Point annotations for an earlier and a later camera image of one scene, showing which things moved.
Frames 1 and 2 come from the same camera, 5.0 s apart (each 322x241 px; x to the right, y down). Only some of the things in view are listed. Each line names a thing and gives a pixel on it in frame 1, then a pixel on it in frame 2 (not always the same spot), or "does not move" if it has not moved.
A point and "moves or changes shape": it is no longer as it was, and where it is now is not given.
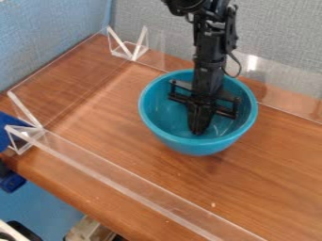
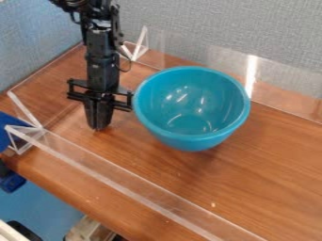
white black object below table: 12,231 does not move
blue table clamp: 10,182 does not move
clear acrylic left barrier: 62,84 does not move
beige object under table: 88,230 does not move
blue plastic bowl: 164,117 moves or changes shape
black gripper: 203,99 -> 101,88
